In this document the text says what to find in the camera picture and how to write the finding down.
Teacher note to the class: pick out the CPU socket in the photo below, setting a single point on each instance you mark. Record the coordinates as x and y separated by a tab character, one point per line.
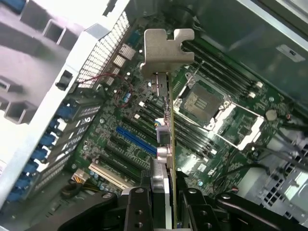
199	103

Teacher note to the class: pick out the long black expansion slot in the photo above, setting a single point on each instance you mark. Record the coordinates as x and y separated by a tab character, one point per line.
139	127
120	167

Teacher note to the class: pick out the black slot cover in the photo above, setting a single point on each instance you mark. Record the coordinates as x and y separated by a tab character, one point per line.
86	109

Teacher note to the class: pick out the white power connector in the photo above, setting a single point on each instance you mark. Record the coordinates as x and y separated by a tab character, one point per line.
80	176

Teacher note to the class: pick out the green motherboard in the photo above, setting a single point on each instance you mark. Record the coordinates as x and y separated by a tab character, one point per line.
216	168

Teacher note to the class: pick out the open black PC case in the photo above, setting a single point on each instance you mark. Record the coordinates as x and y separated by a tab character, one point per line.
240	24

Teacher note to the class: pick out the white expansion slot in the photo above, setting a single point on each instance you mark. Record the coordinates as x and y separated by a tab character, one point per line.
108	175

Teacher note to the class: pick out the blue slot retention clip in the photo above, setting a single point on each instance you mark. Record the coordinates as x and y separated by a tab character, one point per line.
49	140
65	111
31	169
39	156
55	124
18	190

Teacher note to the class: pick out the metal socket cover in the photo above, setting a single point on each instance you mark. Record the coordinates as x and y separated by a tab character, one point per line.
260	122

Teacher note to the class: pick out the black case latch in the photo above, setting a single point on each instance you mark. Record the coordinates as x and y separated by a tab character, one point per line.
64	80

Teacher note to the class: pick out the blue expansion slot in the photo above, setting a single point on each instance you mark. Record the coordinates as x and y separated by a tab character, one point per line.
137	142

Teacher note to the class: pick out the perforated metal disk bay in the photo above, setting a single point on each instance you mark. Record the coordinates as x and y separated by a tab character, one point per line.
288	187

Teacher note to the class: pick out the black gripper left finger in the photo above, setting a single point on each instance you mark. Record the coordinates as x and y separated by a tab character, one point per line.
138	211

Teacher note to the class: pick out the blue rear port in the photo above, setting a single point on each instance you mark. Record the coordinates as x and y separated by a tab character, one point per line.
136	38

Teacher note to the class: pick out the short black expansion slot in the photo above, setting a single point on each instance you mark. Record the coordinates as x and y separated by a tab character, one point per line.
120	145

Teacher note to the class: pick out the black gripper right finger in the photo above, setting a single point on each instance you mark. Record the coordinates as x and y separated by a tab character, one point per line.
199	214

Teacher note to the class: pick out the silver rear port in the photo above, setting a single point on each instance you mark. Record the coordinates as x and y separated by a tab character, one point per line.
113	72
119	62
127	51

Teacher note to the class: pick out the round coin battery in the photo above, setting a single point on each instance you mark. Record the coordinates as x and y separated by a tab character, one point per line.
271	114

